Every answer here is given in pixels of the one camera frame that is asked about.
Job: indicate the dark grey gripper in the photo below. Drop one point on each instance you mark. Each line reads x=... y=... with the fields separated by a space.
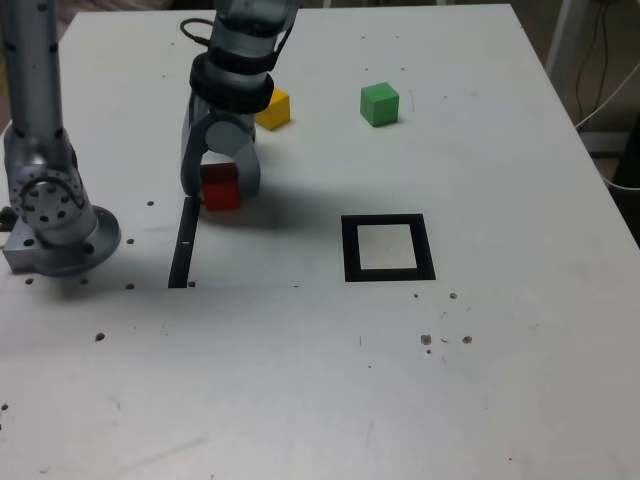
x=202 y=114

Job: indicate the red cube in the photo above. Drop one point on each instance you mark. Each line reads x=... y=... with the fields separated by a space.
x=220 y=197

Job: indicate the yellow cube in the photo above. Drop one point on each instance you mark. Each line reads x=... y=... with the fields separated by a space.
x=277 y=110

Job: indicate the green cube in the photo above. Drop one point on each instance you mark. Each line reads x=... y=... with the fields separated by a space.
x=379 y=105

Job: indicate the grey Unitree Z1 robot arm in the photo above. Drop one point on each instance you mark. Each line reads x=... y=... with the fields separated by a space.
x=40 y=150

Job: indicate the black tape square outline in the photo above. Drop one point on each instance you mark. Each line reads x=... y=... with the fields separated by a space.
x=350 y=250

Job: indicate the black tape strip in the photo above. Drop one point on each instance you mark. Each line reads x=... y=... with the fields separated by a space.
x=182 y=250

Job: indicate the grey horizontal bar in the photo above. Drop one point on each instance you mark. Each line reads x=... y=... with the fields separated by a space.
x=610 y=142

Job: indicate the white frame post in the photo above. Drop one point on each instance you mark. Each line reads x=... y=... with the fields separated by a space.
x=557 y=45

